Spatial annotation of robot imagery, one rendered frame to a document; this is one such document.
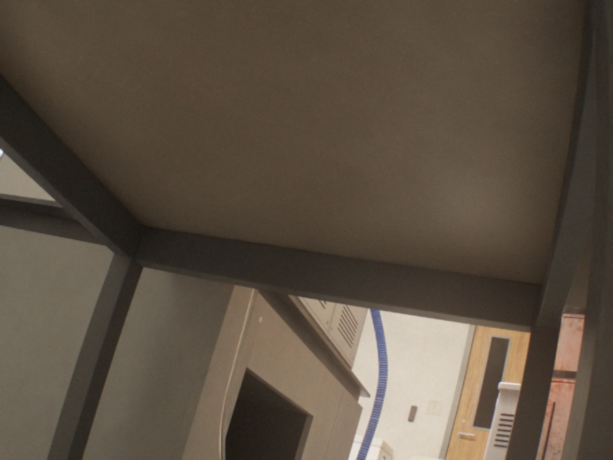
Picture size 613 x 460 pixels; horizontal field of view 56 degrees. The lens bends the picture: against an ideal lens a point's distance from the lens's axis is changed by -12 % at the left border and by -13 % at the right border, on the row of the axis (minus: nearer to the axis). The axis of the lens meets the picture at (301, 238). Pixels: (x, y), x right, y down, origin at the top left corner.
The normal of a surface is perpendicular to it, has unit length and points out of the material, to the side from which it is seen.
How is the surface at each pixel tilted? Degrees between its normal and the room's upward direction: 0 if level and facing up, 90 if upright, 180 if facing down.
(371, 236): 180
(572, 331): 90
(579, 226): 180
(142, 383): 90
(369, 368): 90
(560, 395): 90
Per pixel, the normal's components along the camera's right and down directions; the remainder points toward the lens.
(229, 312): 0.93, 0.14
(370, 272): -0.25, -0.43
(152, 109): -0.26, 0.89
